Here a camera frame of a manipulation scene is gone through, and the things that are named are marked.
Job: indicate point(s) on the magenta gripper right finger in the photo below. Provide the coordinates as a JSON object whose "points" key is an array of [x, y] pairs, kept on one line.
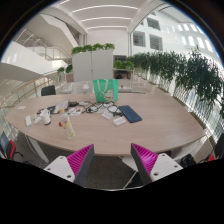
{"points": [[152, 166]]}

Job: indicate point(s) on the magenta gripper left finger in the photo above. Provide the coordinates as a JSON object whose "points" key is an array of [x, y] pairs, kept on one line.
{"points": [[74, 167]]}

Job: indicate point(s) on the clear plastic water bottle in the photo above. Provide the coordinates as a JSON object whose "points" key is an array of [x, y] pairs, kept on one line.
{"points": [[86, 92]]}

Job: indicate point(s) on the white packet on table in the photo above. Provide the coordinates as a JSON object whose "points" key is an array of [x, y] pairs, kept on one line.
{"points": [[119, 121]]}

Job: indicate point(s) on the white electric kettle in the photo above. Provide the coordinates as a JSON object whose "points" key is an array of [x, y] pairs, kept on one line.
{"points": [[44, 117]]}

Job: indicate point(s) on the white power strip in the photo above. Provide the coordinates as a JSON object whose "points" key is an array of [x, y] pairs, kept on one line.
{"points": [[28, 121]]}

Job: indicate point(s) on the red and black chair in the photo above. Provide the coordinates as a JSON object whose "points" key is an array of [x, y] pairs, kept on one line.
{"points": [[7, 147]]}

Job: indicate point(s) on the black office chair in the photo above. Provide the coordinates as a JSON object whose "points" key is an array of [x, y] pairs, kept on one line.
{"points": [[48, 90]]}

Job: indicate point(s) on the green tote bag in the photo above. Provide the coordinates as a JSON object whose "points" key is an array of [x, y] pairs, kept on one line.
{"points": [[106, 90]]}

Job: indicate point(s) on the green hedge planter row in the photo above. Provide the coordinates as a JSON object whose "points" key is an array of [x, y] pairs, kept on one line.
{"points": [[190, 72]]}

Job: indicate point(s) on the white cabinet with plants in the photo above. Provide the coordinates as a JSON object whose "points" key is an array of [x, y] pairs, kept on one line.
{"points": [[90, 64]]}

